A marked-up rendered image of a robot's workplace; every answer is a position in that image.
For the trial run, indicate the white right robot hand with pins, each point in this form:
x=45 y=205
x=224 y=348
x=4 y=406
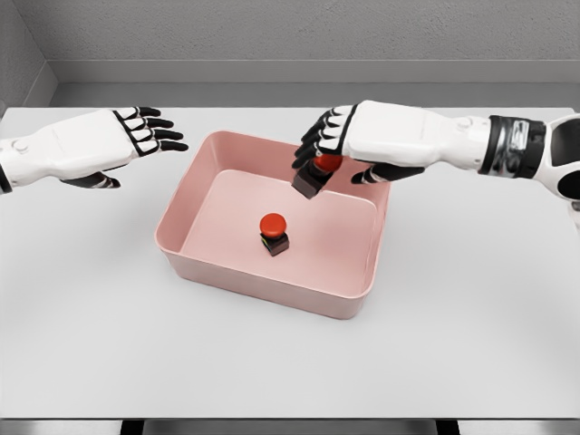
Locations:
x=389 y=131

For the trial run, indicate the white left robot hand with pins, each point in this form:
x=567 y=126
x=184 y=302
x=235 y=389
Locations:
x=90 y=138

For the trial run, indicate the red button industrial switch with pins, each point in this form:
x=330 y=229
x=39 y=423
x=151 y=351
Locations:
x=312 y=179
x=273 y=233

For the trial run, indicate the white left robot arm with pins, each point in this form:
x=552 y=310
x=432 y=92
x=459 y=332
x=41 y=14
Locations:
x=20 y=158

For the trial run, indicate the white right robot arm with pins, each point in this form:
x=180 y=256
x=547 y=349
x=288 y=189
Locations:
x=512 y=145

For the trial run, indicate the pink rectangular plastic basket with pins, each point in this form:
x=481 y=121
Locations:
x=281 y=235

